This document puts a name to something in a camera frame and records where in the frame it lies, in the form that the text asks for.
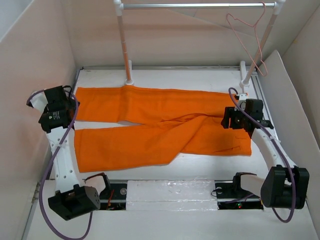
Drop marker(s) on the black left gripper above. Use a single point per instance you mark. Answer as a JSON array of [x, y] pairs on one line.
[[72, 104]]

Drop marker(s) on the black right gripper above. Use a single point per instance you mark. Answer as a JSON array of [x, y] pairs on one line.
[[230, 112]]

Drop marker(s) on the orange trousers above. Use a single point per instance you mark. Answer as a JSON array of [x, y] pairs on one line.
[[162, 124]]

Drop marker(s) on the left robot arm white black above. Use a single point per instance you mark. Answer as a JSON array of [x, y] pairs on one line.
[[73, 197]]

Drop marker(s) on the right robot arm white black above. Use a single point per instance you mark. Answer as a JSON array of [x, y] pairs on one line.
[[286, 184]]

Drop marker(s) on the white metal clothes rack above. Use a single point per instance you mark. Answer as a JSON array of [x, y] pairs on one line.
[[172, 36]]

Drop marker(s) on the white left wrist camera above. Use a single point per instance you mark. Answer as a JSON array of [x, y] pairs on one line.
[[37, 100]]

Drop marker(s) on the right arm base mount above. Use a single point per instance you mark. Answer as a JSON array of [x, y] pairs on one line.
[[231, 197]]

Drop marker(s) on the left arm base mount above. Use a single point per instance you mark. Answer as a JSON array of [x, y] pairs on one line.
[[110, 197]]

